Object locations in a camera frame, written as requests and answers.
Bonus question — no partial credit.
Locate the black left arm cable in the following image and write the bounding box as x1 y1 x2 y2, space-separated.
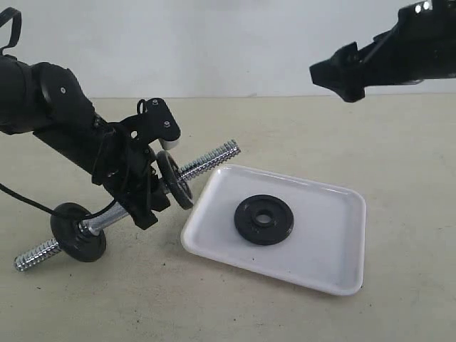
0 9 122 218

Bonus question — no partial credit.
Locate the white rectangular tray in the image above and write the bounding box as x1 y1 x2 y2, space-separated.
181 165 366 296

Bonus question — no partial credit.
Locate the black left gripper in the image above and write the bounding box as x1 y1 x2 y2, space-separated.
91 117 170 229

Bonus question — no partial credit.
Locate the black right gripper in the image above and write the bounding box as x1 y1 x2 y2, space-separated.
309 1 455 103

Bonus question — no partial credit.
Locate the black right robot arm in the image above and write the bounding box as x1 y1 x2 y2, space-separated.
309 1 455 103

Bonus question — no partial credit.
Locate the black weight plate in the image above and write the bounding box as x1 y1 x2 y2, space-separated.
50 202 107 262
234 195 294 246
157 150 194 210

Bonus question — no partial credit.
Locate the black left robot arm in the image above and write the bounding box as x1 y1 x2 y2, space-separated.
1 56 180 230

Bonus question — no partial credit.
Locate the chrome threaded dumbbell bar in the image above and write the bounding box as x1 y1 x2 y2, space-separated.
14 140 241 272

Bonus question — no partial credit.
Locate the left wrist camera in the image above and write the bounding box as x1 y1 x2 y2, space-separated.
136 98 181 151

